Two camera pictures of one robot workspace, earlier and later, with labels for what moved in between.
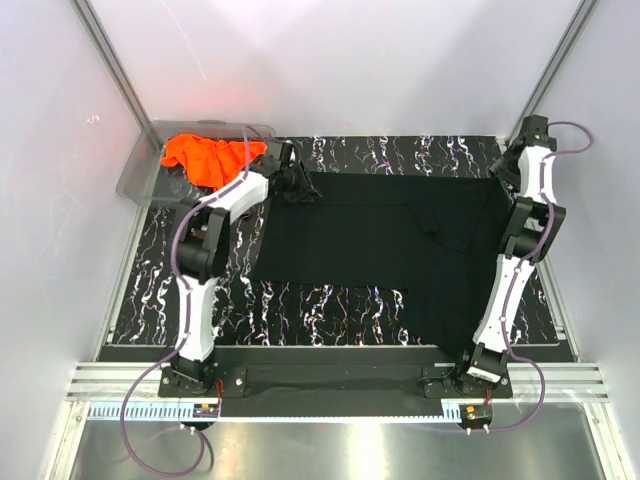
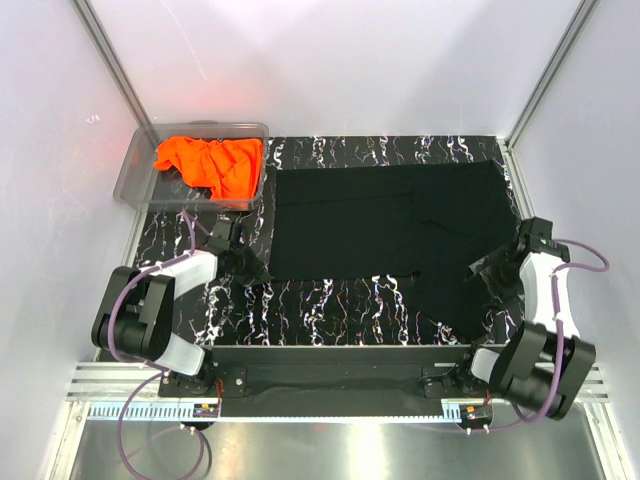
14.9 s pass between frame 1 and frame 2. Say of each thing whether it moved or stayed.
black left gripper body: moved
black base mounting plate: stayed
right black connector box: stayed
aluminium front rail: stayed
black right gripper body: moved
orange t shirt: stayed
